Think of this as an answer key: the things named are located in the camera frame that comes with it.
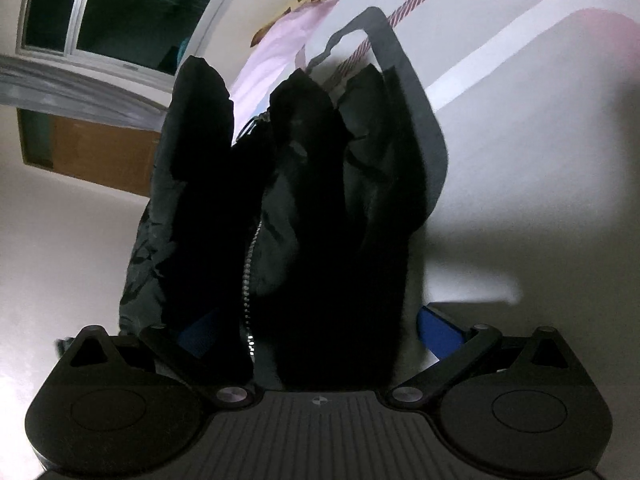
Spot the brown wooden cabinet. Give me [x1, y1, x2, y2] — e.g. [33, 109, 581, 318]
[17, 108, 162, 197]

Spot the white framed window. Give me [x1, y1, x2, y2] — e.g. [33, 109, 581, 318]
[16, 0, 252, 80]

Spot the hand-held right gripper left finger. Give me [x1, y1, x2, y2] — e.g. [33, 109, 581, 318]
[67, 309, 252, 407]

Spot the grey curtain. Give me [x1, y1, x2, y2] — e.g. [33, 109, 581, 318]
[0, 54, 172, 122]

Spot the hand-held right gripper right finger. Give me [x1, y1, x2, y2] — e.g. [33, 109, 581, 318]
[389, 304, 577, 405]

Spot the black jacket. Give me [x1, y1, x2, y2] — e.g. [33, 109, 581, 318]
[117, 55, 451, 392]

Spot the printed bed sheet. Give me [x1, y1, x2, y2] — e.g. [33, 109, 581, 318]
[250, 0, 640, 361]

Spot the light pink garment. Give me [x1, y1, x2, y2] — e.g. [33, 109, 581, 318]
[229, 0, 347, 147]

